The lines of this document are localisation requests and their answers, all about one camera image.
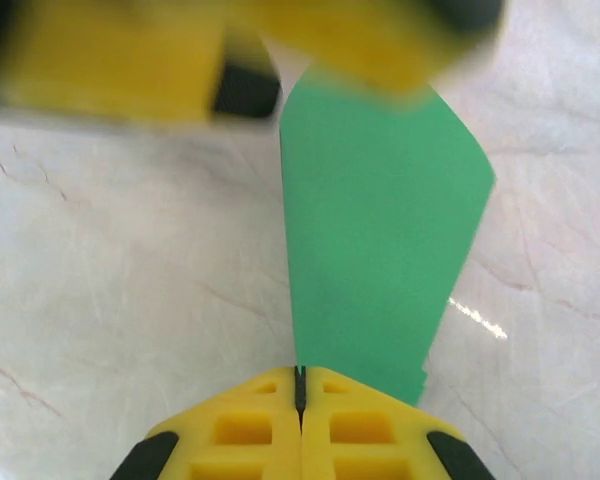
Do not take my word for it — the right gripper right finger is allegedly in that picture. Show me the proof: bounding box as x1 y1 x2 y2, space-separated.
299 364 497 480

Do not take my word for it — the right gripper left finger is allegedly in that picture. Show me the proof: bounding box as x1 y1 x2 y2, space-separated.
108 364 302 480

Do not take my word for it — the green paper sheet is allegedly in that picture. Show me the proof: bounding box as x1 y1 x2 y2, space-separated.
278 64 499 406

